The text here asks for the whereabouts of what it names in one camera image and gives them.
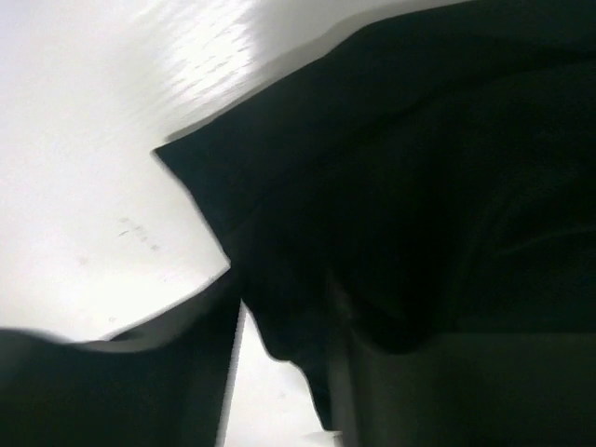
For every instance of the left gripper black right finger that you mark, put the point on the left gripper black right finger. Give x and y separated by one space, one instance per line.
467 389

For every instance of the black shorts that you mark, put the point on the black shorts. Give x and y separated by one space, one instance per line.
439 164

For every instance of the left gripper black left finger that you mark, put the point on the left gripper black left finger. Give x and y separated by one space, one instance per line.
161 383

